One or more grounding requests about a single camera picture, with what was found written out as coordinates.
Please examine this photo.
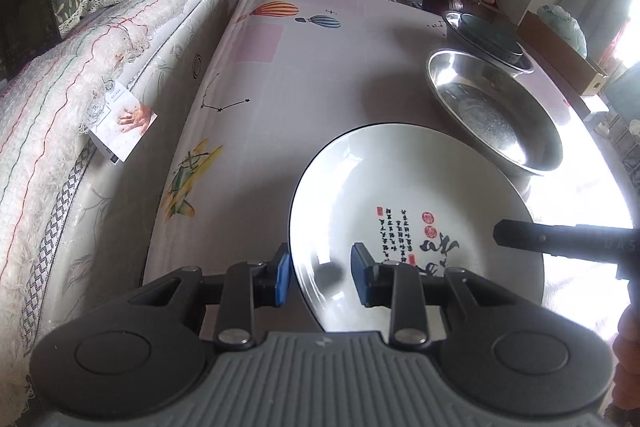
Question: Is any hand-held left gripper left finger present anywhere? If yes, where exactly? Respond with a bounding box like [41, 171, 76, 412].
[128, 242, 293, 352]

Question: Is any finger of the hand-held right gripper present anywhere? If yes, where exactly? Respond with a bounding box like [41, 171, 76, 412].
[492, 219, 556, 256]

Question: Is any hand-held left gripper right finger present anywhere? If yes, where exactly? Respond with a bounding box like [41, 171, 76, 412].
[351, 242, 522, 349]

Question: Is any white printed ceramic plate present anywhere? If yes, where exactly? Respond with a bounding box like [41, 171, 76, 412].
[288, 122, 546, 349]

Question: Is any green ceramic bowl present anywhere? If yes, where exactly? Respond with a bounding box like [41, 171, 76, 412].
[457, 13, 524, 60]

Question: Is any stainless steel bowl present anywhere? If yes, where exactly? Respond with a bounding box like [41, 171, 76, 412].
[442, 10, 536, 76]

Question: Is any person's right hand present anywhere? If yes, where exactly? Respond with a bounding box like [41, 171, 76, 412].
[602, 304, 640, 427]

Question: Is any stainless steel deep plate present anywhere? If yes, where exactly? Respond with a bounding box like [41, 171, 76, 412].
[425, 48, 564, 176]

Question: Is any open brown cardboard box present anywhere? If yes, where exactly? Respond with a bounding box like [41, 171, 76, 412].
[517, 10, 611, 97]

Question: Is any green white plastic bag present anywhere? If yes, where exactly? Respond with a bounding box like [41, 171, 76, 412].
[537, 4, 589, 58]

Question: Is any white quilted mattress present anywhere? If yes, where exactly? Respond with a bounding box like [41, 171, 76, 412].
[0, 0, 294, 408]

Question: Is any fringed striped bed cover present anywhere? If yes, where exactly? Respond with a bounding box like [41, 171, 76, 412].
[0, 0, 166, 408]

